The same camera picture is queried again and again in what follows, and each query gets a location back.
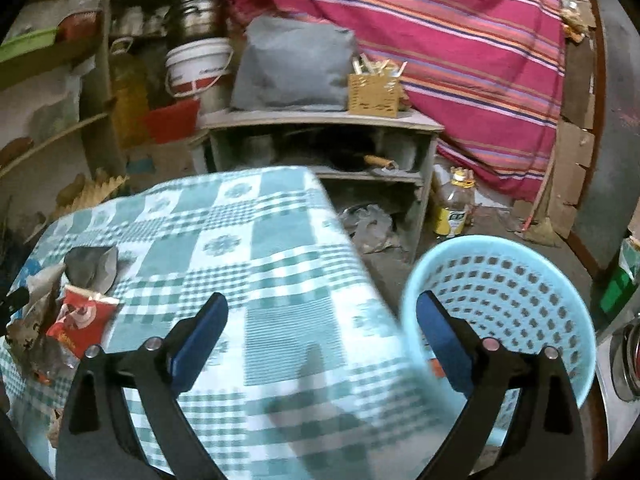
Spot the clear orange-edged plastic wrapper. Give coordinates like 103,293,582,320
29,336,79,385

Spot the red snack wrapper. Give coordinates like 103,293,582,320
46,284,119,359

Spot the printed crumpled newspaper wrapper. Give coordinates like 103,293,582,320
6,289,60,366

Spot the light blue plastic basket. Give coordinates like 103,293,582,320
399,235,597,439

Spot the black foil wrapper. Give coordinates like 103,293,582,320
64,246,118,295

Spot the green checkered tablecloth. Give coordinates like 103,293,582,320
30,167,448,479

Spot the yellow egg tray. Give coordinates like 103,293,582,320
50,176,129,220

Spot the yellow-capped oil bottle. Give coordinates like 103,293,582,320
434,167,475,238

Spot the cardboard box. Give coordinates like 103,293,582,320
126,140,208,193

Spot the grey low cabinet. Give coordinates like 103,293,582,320
198,110,445,260

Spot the red plastic basket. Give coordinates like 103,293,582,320
142,99,200,144

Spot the white plastic bucket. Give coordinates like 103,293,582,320
165,38,233,99

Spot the yellow utensil holder box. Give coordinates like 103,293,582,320
347,53,410,118

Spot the pink striped curtain cloth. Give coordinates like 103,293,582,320
229,0,564,201

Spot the green plastic tray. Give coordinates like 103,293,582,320
0,27,58,62

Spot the grey felt bag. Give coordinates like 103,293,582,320
231,15,358,112

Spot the steel cooking pot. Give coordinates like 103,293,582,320
165,0,227,48

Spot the wooden wall shelf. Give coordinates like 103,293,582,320
0,0,126,231

